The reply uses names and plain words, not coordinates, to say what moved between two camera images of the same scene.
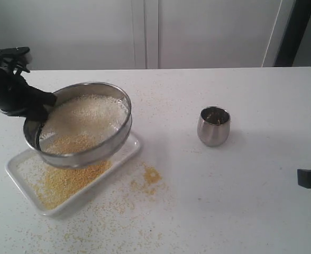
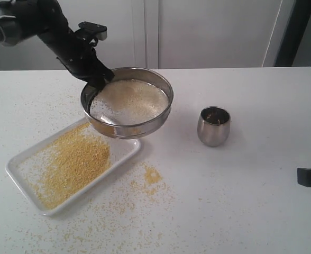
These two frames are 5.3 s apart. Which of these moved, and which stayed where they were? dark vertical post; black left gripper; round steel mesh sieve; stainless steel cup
Moved: black left gripper; round steel mesh sieve
Stayed: stainless steel cup; dark vertical post
